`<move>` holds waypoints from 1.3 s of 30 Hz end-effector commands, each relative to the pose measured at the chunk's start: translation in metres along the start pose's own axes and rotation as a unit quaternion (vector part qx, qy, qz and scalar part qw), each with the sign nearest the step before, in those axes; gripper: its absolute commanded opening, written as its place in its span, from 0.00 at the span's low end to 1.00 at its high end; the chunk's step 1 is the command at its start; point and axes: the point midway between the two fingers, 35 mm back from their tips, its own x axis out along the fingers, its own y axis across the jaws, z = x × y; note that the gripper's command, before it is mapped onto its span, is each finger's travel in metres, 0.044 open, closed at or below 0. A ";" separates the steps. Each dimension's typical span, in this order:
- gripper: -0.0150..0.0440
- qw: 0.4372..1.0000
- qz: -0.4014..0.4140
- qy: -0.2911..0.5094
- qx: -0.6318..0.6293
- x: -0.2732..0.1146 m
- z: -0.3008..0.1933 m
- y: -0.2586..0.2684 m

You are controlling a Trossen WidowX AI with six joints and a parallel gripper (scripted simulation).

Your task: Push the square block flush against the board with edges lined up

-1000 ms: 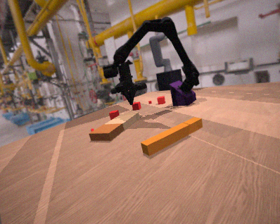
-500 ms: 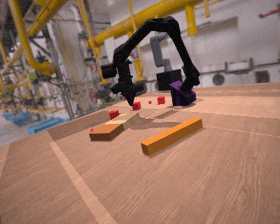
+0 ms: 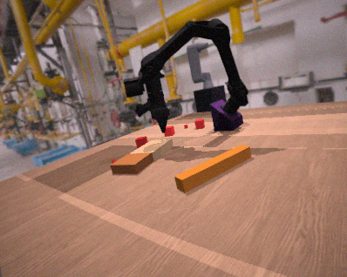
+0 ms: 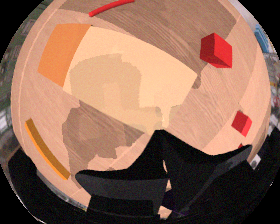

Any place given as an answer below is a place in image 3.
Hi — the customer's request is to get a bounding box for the red square block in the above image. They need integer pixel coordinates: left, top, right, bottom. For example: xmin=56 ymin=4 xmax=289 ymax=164
xmin=194 ymin=118 xmax=205 ymax=129
xmin=135 ymin=136 xmax=148 ymax=149
xmin=164 ymin=126 xmax=175 ymax=137

